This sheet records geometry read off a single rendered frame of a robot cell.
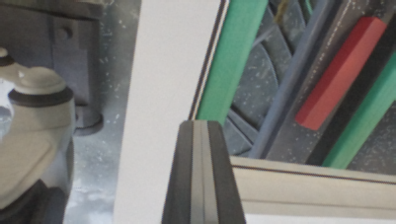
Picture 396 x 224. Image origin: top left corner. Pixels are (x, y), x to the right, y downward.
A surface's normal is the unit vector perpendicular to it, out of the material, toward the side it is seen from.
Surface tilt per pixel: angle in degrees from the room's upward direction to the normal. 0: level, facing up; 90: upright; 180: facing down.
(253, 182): 90
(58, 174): 0
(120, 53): 0
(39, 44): 0
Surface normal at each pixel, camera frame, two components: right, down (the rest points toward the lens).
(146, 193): 0.15, 0.45
